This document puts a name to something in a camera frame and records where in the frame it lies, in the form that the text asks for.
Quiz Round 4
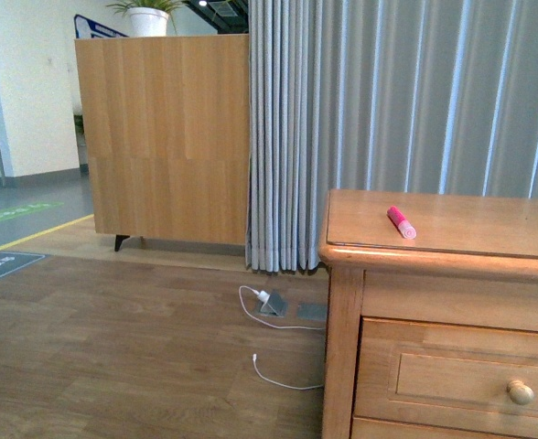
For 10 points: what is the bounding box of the pink marker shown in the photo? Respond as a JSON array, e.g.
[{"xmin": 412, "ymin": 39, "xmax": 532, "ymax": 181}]
[{"xmin": 387, "ymin": 206, "xmax": 417, "ymax": 240}]

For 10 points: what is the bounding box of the wooden drawer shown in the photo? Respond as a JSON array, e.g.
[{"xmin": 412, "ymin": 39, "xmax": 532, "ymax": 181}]
[
  {"xmin": 353, "ymin": 318, "xmax": 538, "ymax": 435},
  {"xmin": 350, "ymin": 416, "xmax": 490, "ymax": 439}
]

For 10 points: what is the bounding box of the open floor socket box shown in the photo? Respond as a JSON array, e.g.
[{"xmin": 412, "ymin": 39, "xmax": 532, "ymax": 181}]
[{"xmin": 259, "ymin": 290, "xmax": 288, "ymax": 317}]

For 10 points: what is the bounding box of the closed floor socket plate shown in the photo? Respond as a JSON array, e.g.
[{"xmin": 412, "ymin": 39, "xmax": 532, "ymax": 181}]
[{"xmin": 296, "ymin": 303, "xmax": 328, "ymax": 321}]

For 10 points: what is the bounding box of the large wooden cabinet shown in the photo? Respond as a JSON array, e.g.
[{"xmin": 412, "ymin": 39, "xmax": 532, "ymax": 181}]
[{"xmin": 75, "ymin": 34, "xmax": 250, "ymax": 245}]

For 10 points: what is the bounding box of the grey pleated curtain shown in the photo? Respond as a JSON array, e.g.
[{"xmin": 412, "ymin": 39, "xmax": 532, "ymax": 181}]
[{"xmin": 245, "ymin": 1, "xmax": 538, "ymax": 273}]

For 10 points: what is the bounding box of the white plant pot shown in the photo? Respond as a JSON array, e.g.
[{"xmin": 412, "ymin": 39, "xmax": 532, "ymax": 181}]
[{"xmin": 127, "ymin": 7, "xmax": 170, "ymax": 37}]

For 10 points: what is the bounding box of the green potted plant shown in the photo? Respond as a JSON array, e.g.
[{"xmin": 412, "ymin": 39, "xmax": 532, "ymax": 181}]
[{"xmin": 107, "ymin": 0, "xmax": 186, "ymax": 24}]

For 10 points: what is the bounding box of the green floor sticker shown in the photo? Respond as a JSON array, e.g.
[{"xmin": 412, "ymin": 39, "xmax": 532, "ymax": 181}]
[{"xmin": 0, "ymin": 202, "xmax": 63, "ymax": 222}]

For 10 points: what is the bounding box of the white charger cable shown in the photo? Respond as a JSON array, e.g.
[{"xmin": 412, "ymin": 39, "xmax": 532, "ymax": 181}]
[{"xmin": 238, "ymin": 285, "xmax": 328, "ymax": 391}]

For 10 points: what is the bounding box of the wooden nightstand frame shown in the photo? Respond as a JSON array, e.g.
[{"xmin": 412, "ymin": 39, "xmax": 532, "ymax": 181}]
[{"xmin": 319, "ymin": 189, "xmax": 538, "ymax": 438}]

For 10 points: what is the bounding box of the blue wall sign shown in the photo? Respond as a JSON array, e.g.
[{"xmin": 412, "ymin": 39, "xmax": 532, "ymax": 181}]
[{"xmin": 73, "ymin": 14, "xmax": 127, "ymax": 39}]

